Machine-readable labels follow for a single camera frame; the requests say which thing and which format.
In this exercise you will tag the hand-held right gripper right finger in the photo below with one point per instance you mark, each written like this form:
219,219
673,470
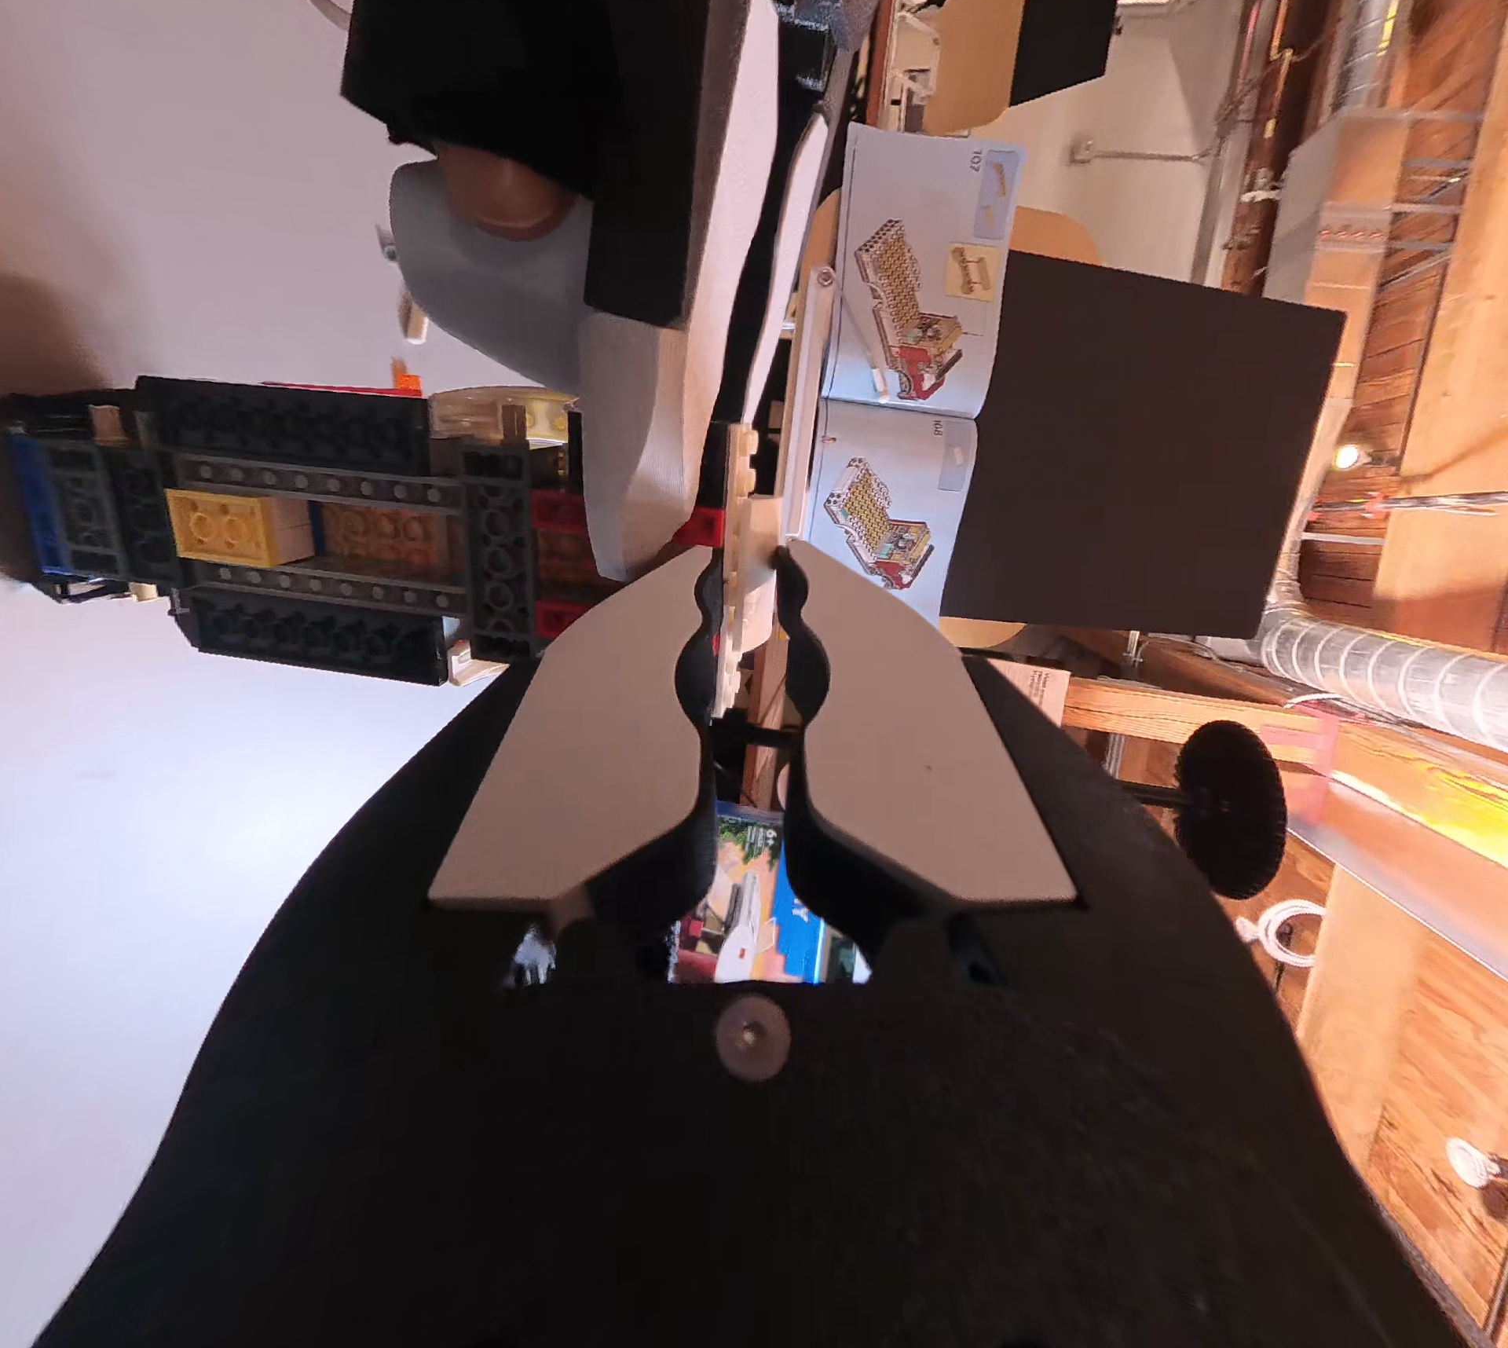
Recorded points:
919,770

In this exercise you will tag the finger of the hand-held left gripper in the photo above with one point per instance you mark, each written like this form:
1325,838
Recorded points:
802,193
637,429

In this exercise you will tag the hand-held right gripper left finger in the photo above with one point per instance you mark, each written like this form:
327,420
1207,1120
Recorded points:
589,759

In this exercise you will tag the building instruction booklet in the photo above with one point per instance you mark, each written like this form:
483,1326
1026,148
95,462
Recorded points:
896,453

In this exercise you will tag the red tan brick toy truck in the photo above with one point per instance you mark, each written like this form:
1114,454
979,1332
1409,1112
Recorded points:
294,429

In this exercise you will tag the grey desk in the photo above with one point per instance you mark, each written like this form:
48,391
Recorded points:
118,134

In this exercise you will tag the person's left hand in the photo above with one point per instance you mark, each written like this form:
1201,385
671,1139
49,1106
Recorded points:
506,193

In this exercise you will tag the white paper notice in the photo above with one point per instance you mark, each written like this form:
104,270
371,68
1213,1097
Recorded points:
1048,699

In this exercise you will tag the white metal rack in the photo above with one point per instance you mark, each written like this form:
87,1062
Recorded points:
813,369

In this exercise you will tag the blue toy set box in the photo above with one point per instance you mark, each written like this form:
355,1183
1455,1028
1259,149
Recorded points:
754,900

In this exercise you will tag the pale wooden board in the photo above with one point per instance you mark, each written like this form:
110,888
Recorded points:
966,63

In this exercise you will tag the white slope brick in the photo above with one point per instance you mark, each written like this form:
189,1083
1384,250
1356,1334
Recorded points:
412,318

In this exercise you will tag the wooden beam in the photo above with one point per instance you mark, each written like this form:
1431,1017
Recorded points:
1179,712

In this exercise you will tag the black disc on rod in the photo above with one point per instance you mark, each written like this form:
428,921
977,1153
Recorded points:
1232,806

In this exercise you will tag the silver ventilation duct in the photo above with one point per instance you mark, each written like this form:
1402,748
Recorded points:
1391,671

